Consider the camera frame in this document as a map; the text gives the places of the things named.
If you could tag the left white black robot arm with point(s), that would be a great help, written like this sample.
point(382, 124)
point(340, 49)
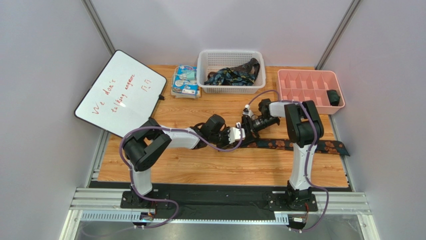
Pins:
point(142, 147)

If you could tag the pink divided organizer tray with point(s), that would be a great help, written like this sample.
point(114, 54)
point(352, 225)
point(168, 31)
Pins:
point(304, 85)

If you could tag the blue white packet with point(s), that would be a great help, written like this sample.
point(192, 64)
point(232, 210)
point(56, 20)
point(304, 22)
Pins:
point(184, 82)

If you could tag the rolled black tie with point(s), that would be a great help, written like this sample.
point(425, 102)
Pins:
point(333, 97)

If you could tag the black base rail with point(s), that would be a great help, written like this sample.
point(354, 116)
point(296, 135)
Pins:
point(219, 202)

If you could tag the right aluminium frame post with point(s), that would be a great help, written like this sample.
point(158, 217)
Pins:
point(338, 33)

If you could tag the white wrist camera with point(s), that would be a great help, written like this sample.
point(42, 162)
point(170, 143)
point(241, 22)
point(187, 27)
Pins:
point(236, 134)
point(247, 111)

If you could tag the black orange floral tie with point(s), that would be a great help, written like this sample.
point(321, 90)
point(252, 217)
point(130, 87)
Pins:
point(332, 147)

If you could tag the white plastic basket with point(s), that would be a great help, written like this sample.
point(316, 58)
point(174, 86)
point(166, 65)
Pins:
point(214, 60)

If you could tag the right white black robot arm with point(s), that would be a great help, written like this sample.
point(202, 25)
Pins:
point(304, 129)

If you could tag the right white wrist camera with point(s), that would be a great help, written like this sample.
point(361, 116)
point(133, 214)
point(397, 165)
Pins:
point(247, 111)

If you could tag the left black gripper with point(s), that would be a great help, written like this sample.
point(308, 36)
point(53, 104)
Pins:
point(227, 136)

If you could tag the left aluminium frame post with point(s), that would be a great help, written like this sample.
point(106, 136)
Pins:
point(92, 12)

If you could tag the white whiteboard black frame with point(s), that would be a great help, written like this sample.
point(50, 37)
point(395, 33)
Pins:
point(123, 96)

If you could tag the aluminium frame post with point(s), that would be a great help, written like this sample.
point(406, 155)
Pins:
point(92, 12)
point(338, 33)

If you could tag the dark floral ties pile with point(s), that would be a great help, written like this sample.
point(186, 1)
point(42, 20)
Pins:
point(242, 75)

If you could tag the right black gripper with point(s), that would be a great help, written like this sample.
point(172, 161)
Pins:
point(250, 124)

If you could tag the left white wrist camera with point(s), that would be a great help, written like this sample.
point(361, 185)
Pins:
point(236, 134)

